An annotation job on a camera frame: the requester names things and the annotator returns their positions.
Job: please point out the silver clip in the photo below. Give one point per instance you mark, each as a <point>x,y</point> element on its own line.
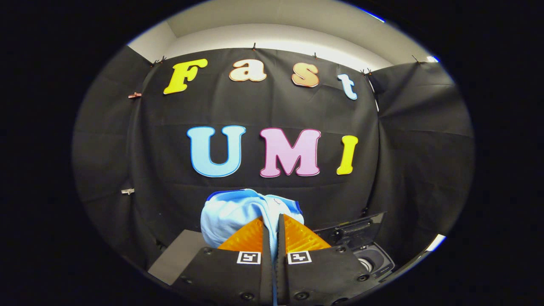
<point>127,191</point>

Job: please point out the light blue polo shirt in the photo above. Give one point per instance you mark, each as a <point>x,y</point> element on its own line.
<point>229,216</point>

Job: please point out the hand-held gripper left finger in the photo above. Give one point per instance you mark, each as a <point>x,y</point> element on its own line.
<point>266,272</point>

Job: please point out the copper clip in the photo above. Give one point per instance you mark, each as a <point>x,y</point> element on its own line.
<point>134,95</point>

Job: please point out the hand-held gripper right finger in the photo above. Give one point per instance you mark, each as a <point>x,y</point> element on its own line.
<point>281,272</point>

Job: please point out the dark transparent washing machine lid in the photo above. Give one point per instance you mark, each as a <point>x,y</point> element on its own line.
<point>357,229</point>

